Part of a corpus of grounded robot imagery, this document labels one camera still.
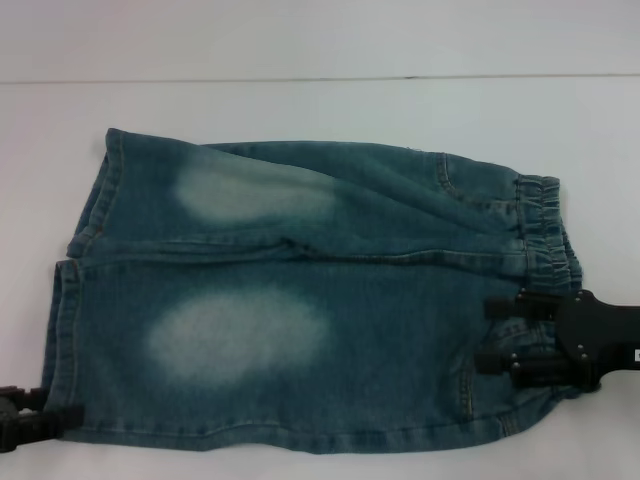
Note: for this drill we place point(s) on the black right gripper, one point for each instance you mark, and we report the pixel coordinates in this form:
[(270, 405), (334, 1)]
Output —
[(600, 335)]

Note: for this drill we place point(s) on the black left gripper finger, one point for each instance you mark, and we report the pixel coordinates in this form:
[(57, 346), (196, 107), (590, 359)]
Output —
[(45, 422), (20, 396)]

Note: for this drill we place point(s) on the blue denim shorts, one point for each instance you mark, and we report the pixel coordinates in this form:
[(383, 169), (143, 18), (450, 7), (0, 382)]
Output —
[(350, 225)]

